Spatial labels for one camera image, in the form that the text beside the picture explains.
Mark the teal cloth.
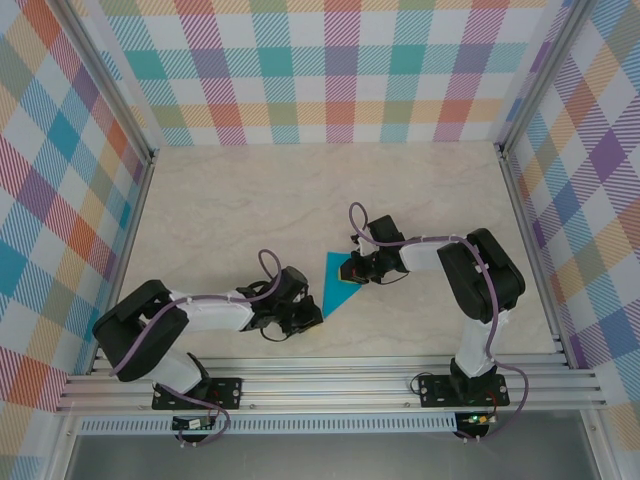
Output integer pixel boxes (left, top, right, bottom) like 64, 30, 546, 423
321, 251, 366, 320

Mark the grey metal panel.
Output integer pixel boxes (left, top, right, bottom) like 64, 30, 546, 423
64, 433, 601, 480

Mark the small dark circuit board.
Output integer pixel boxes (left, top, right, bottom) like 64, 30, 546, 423
172, 417, 217, 432

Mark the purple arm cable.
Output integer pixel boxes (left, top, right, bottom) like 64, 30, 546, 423
347, 201, 531, 445
108, 248, 284, 448

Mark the long aluminium mounting rail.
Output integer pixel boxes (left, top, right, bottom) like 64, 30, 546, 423
55, 355, 609, 415

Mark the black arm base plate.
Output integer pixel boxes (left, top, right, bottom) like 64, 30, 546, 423
417, 374, 510, 409
151, 377, 245, 412

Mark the slotted grey cable duct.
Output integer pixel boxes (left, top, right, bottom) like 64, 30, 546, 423
78, 418, 459, 435

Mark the black round cable mount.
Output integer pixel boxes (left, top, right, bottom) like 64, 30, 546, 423
174, 429, 214, 449

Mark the aluminium side rail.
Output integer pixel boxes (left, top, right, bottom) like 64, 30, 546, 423
85, 149, 160, 376
494, 143, 576, 371

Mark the aluminium corner post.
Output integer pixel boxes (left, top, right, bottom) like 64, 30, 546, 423
493, 0, 594, 160
58, 0, 160, 164

